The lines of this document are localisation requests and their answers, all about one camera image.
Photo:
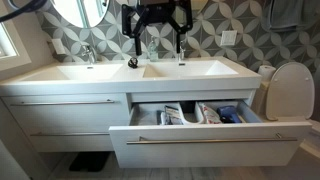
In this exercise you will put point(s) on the white and blue packet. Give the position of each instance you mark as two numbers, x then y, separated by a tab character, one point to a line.
174	116

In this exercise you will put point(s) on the white toilet lid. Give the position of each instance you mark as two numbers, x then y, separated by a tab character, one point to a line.
290	91

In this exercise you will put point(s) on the beige toilet paper stand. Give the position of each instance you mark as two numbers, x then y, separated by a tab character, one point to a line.
260	98

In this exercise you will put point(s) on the small black round object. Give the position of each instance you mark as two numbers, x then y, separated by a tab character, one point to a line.
133	62

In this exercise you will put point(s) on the clear soap dispenser bottle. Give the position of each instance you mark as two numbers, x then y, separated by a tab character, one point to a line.
153	51

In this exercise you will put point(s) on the chrome sink faucet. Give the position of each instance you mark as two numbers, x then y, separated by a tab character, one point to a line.
181	56
89	53

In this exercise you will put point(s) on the white framed window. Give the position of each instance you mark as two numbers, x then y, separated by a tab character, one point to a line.
6	43

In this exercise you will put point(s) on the white toilet paper roll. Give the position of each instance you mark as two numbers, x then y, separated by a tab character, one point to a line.
266	72

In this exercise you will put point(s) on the round wall mirror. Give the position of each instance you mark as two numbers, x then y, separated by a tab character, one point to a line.
200	4
80	11

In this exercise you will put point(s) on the grey hanging towel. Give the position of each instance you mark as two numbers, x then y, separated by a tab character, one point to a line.
286	13

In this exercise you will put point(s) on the white double sink vanity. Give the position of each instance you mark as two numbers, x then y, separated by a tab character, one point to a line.
130	80

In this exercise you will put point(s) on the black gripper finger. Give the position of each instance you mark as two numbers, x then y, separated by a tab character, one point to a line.
137	40
181	38

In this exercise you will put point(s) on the small blue white tube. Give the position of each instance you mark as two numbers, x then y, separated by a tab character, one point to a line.
161	118

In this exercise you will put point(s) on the white drawer with inner compartments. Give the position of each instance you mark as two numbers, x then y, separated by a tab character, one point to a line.
206	153

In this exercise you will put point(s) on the white vanity drawer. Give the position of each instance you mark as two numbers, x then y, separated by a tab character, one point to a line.
66	115
70	143

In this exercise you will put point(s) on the black floor mat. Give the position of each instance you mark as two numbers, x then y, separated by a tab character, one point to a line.
89	161

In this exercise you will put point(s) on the red and white pouch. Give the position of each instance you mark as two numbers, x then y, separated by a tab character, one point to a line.
210	114

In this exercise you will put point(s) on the white wall outlet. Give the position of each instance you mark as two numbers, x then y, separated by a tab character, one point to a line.
228	38
58	46

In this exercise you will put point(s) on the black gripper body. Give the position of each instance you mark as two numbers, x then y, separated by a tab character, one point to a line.
156	11

